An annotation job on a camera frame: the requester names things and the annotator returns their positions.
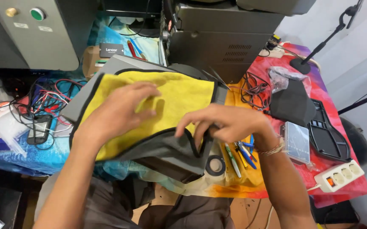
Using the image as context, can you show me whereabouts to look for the beaded bracelet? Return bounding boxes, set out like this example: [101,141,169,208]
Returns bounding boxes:
[257,137,285,157]

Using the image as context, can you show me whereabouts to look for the clear plastic bag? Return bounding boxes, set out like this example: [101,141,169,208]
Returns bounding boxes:
[268,66,311,93]

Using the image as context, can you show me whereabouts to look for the grey cabinet with green button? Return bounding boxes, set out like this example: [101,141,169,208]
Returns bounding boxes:
[0,0,98,71]

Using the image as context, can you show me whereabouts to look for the yellow handled tool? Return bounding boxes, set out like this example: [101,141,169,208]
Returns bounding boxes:
[234,145,248,168]

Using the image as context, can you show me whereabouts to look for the blue pen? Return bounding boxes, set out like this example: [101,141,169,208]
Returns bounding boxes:
[130,38,147,60]

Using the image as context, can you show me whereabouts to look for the clear plastic packets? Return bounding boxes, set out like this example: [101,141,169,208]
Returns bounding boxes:
[0,80,28,156]

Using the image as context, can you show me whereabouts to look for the large grey machine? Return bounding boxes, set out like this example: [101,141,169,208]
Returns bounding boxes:
[159,0,317,84]

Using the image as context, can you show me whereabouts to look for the black packet with white print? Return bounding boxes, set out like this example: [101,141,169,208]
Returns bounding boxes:
[99,43,125,58]

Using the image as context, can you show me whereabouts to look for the blue handled pliers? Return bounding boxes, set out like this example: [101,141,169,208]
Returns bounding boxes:
[237,141,258,170]

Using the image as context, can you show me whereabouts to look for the yellow microfibre cloth black trim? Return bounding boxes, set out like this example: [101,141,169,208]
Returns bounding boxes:
[69,70,217,163]

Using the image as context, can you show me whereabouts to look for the red pen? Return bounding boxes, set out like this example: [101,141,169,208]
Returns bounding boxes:
[127,40,138,59]

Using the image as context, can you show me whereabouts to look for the black plastic bracket frame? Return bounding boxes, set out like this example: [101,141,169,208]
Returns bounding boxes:
[308,99,352,163]

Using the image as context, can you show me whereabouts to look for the white power strip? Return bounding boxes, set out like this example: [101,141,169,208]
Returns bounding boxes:
[314,160,365,193]

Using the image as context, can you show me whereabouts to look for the person's left hand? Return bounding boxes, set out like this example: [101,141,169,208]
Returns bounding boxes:
[74,81,162,147]

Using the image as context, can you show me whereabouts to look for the silver hard drive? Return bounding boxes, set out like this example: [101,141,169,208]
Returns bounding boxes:
[280,121,311,165]

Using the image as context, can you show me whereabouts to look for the white extension socket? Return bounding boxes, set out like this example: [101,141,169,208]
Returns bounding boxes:
[259,35,286,59]

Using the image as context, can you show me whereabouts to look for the black multimeter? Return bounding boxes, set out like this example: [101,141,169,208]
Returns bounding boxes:
[27,115,53,145]

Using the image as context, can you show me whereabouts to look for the black microphone stand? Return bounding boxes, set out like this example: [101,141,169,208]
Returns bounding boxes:
[290,0,364,75]

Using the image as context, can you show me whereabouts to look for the person's brown trousers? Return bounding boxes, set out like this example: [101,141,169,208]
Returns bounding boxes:
[34,173,235,229]

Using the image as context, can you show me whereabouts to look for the bundle of black cables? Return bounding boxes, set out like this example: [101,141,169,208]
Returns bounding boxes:
[231,71,273,112]

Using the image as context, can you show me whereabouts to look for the black cloth pouch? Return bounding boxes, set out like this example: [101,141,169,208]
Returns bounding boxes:
[269,80,316,127]

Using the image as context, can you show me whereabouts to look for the colourful tie-dye tablecloth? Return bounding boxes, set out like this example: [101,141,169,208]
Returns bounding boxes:
[0,16,367,199]

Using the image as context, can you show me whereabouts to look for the cardboard box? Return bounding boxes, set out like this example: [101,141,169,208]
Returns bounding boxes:
[82,46,109,78]

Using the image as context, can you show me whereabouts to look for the black electrical tape roll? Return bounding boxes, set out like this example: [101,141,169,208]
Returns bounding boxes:
[205,155,226,177]

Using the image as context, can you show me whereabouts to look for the person's right hand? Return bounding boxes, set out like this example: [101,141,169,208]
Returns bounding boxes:
[175,103,283,156]

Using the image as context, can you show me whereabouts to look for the tangle of red black wires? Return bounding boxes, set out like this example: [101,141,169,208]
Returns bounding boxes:
[10,78,87,128]

